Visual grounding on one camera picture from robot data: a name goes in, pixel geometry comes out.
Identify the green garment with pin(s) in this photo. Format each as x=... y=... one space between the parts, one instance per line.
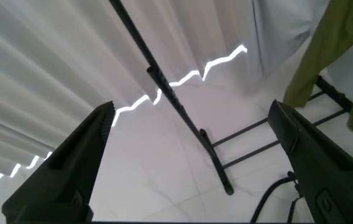
x=328 y=46

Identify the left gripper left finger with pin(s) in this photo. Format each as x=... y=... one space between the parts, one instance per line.
x=71 y=174

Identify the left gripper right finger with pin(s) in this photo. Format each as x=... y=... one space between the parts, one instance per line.
x=328 y=186

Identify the white curtain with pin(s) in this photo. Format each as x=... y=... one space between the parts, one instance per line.
x=71 y=56

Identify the pale grey garment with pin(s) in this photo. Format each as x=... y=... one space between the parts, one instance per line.
x=285 y=31

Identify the black clothes rack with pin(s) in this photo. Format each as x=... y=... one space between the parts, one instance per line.
x=164 y=84

